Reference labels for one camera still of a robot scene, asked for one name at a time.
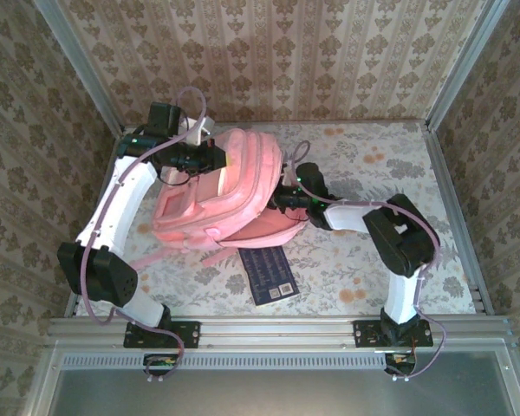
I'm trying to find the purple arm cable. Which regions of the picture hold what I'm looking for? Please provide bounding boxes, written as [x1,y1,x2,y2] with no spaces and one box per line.
[81,86,209,385]
[285,140,450,382]

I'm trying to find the dark blue book QR codes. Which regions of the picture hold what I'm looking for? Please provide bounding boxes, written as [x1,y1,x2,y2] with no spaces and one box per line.
[237,246,298,307]

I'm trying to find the slotted grey cable duct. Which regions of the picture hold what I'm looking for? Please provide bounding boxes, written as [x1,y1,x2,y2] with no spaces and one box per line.
[60,351,510,369]

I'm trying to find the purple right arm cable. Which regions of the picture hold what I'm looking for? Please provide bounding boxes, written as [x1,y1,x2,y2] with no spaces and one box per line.
[285,140,450,382]

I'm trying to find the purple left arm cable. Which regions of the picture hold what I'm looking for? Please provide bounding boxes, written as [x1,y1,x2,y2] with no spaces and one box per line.
[81,86,209,385]

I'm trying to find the grey metal sheet panel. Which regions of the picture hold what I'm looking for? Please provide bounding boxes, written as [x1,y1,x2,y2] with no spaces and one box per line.
[47,367,520,416]

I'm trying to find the aluminium table side rail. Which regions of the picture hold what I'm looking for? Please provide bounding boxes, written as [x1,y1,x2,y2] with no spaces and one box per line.
[64,127,125,317]
[419,120,495,315]

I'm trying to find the small black controller board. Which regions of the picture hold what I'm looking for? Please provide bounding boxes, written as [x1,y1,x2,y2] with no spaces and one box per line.
[143,353,179,377]
[384,353,418,377]

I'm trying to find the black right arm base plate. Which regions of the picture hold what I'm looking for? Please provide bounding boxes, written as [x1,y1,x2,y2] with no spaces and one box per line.
[354,319,434,349]

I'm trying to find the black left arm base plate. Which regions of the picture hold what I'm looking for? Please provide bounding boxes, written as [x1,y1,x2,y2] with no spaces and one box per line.
[123,319,201,350]

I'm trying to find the pink student backpack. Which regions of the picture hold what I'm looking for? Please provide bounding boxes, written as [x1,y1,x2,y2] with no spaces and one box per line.
[129,127,307,268]

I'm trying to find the floral patterned table cover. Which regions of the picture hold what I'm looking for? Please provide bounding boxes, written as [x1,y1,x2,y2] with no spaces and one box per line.
[75,120,478,317]

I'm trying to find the aluminium frame post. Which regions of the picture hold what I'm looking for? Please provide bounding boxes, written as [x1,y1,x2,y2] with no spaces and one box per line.
[32,0,127,132]
[424,0,510,132]

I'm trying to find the aluminium front mounting rail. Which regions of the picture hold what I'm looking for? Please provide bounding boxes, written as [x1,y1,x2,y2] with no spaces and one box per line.
[47,315,512,348]

